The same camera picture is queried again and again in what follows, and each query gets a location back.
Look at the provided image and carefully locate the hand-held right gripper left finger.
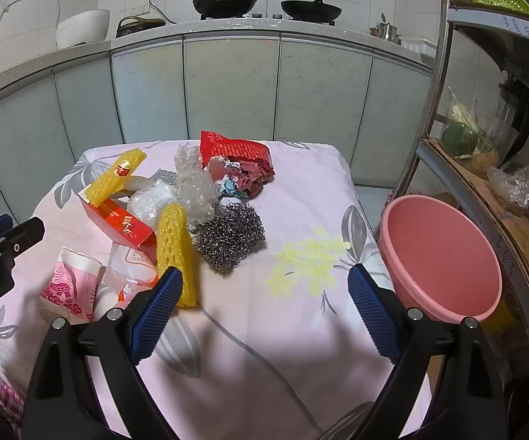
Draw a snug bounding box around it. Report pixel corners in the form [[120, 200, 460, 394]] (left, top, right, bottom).
[[22, 266, 187, 440]]

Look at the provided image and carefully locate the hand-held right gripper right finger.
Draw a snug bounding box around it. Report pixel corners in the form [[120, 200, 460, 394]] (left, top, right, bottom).
[[347, 263, 508, 440]]

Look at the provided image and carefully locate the clear printed plastic wrapper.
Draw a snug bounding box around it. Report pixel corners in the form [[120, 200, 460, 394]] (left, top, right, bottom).
[[106, 243, 160, 308]]

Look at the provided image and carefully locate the pink floral paper cup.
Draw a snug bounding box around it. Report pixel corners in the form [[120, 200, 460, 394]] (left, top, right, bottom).
[[40, 246, 102, 324]]

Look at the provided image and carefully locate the plain yellow foam net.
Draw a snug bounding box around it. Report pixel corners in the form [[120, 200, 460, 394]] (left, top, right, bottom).
[[156, 202, 200, 309]]

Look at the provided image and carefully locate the pink plastic bucket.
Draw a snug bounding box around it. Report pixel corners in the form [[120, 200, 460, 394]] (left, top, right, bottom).
[[377, 195, 504, 324]]

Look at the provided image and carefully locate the red carton box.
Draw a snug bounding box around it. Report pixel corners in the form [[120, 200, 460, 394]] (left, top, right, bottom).
[[79, 192, 157, 264]]

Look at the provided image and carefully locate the yellow foam net red label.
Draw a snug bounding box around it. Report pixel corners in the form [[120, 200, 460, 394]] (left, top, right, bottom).
[[83, 147, 147, 207]]

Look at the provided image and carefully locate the steel wool scrubber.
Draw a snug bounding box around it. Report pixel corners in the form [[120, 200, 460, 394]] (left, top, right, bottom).
[[196, 202, 266, 275]]

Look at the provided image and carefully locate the white plastic bag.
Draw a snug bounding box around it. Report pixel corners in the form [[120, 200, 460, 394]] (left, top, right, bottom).
[[127, 178, 180, 230]]

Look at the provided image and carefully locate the clear plastic bag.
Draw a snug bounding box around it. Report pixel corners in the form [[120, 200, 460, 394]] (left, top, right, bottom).
[[487, 164, 529, 216], [121, 175, 155, 200]]

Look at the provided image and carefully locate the clear bubble wrap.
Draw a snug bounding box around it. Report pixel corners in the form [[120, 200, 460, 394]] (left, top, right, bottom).
[[174, 143, 219, 232]]

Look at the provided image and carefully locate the silver scouring cloth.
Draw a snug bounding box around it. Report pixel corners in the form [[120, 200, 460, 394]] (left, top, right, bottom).
[[147, 169, 179, 185]]

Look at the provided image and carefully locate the light blue paper scrap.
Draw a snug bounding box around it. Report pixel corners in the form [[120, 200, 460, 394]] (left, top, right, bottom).
[[221, 178, 252, 200]]

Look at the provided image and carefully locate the red snack bag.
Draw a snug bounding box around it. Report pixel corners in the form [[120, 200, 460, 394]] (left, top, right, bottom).
[[200, 131, 276, 199]]

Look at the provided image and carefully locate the pink floral tablecloth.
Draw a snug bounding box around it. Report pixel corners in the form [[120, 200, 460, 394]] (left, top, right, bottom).
[[0, 140, 435, 440]]

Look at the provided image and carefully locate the purple patterned garment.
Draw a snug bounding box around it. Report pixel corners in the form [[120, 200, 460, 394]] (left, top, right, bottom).
[[0, 381, 28, 425]]

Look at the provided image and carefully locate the brown cardboard sheet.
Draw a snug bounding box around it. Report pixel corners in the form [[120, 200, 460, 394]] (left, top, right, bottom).
[[423, 137, 529, 331]]

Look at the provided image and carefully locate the ginger root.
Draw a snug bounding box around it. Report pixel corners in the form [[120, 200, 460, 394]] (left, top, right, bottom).
[[471, 151, 499, 175]]

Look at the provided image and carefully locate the clear plastic bag on shelf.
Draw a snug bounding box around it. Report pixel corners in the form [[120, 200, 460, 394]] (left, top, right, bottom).
[[487, 164, 529, 216]]

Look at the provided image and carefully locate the green watermelon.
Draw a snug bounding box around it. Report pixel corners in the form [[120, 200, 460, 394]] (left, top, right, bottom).
[[442, 121, 478, 155]]

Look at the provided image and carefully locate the white rice cooker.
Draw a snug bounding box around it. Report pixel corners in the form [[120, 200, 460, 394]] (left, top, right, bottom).
[[56, 9, 110, 50]]

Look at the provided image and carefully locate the napa cabbage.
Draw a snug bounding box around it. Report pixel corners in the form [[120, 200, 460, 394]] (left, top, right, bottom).
[[450, 103, 481, 131]]

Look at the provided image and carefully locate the kitchen base cabinet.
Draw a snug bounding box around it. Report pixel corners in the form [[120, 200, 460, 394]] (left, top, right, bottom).
[[0, 21, 435, 257]]

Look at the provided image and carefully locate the black electric cooktop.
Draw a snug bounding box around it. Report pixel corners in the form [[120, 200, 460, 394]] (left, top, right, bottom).
[[115, 16, 167, 38]]

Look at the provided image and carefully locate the black blender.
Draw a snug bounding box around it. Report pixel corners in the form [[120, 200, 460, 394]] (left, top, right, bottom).
[[496, 76, 529, 170]]

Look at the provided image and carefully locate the white plastic tray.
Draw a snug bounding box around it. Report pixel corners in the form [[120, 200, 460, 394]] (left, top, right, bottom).
[[400, 39, 435, 54]]

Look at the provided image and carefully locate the steel kettle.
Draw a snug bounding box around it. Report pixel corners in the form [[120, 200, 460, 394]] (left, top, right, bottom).
[[369, 13, 403, 45]]

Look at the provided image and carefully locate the metal shelf rack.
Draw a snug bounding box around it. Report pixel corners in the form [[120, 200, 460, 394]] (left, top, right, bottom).
[[375, 0, 529, 440]]

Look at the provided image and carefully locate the gas stove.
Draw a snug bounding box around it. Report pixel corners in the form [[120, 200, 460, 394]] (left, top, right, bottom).
[[199, 11, 339, 26]]

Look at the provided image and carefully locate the black frying pan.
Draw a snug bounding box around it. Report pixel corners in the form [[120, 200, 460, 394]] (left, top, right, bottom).
[[280, 0, 343, 23]]

